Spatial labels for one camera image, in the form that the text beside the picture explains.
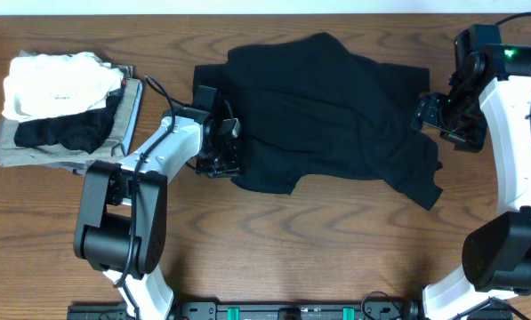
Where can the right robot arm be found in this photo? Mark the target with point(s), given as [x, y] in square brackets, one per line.
[491, 95]

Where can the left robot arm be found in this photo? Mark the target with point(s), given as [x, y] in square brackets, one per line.
[121, 225]

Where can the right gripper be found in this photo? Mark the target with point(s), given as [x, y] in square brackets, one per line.
[428, 114]

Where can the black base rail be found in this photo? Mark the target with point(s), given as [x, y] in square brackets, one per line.
[373, 309]

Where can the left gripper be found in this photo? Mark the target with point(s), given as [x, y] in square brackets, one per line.
[237, 149]

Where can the beige folded garment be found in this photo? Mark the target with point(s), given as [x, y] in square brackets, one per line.
[115, 147]

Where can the black folded garment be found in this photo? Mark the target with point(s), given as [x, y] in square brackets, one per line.
[84, 131]

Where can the black t-shirt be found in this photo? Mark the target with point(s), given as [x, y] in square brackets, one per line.
[312, 107]

